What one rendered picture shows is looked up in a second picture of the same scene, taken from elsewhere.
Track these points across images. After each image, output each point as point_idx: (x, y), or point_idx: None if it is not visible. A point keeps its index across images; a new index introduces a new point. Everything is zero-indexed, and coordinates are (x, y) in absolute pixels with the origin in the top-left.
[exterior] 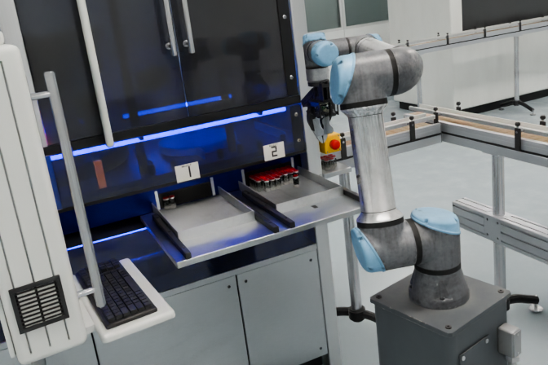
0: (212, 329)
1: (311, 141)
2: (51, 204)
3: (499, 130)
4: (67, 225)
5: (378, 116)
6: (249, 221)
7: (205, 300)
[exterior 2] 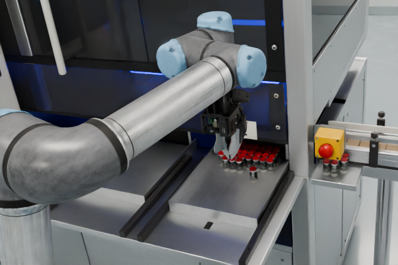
0: (171, 263)
1: (297, 134)
2: None
3: None
4: (67, 121)
5: (8, 219)
6: (140, 203)
7: None
